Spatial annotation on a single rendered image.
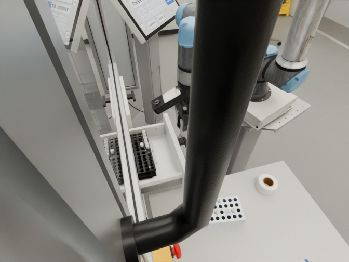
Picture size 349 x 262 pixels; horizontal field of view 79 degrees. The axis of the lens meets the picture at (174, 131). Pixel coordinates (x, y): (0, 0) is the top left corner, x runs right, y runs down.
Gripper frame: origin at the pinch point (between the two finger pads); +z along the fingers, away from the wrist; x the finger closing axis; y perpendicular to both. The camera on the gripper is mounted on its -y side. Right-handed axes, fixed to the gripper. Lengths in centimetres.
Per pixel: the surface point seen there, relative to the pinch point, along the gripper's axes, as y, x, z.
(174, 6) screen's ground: 29, 109, -5
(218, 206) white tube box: 8.1, -22.0, 17.5
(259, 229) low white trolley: 18.9, -32.2, 20.0
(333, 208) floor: 114, -19, 94
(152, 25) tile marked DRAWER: 9, 84, -3
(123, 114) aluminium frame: -17.7, 10.6, -2.1
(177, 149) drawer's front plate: -2.2, -4.9, 3.7
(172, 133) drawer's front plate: -2.0, 2.5, 3.8
